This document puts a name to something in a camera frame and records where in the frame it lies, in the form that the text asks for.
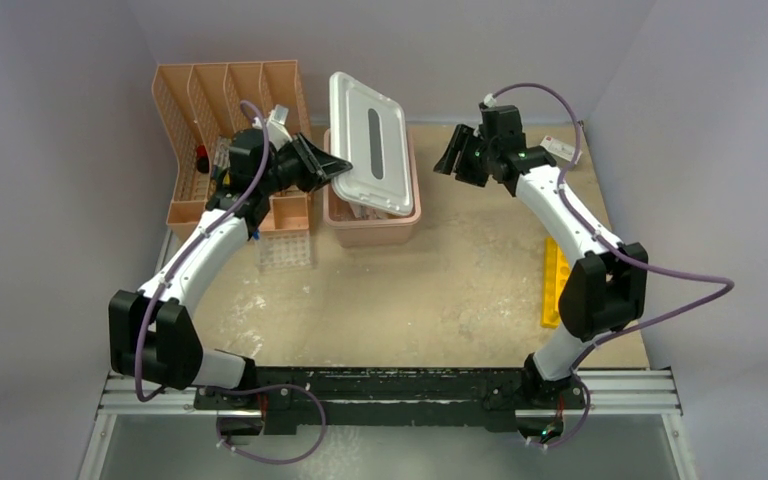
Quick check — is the white plastic lid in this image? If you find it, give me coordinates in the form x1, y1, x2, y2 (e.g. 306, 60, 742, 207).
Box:
329, 71, 414, 217

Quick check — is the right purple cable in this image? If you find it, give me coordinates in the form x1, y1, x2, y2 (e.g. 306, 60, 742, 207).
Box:
489, 82, 736, 372

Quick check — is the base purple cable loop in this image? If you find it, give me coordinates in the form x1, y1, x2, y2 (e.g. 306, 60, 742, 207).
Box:
214, 381, 330, 466

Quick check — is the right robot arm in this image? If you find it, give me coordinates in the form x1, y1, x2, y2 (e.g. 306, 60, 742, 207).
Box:
434, 106, 648, 407

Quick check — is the peach desk organizer rack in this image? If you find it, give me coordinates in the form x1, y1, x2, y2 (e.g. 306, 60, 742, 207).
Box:
151, 60, 313, 241

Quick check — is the red black bottle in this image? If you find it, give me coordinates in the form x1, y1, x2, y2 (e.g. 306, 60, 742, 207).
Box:
195, 145, 212, 175

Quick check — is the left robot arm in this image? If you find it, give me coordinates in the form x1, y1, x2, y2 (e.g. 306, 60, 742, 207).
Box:
108, 128, 352, 409

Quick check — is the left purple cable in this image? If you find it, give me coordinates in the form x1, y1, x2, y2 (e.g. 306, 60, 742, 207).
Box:
133, 100, 273, 403

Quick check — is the white slide box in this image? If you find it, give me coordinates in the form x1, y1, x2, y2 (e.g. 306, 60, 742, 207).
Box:
540, 135, 583, 165

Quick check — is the coloured marker pack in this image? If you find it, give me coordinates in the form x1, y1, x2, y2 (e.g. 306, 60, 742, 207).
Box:
211, 137, 230, 184

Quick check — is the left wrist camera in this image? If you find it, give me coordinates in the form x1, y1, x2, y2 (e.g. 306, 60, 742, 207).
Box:
263, 104, 292, 150

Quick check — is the clear acrylic tube rack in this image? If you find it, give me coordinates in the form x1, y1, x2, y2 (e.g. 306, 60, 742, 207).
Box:
257, 231, 313, 271

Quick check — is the yellow test tube rack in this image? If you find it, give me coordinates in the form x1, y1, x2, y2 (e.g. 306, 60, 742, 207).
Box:
540, 237, 571, 329

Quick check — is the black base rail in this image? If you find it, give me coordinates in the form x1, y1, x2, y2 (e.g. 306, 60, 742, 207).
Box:
194, 363, 589, 440

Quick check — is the pink plastic bin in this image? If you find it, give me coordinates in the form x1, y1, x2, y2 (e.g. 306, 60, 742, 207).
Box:
322, 132, 422, 248

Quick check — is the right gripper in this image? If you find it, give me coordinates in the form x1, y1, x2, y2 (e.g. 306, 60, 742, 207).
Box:
435, 125, 499, 189

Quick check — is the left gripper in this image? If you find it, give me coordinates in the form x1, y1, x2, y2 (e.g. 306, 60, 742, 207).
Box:
259, 133, 351, 197

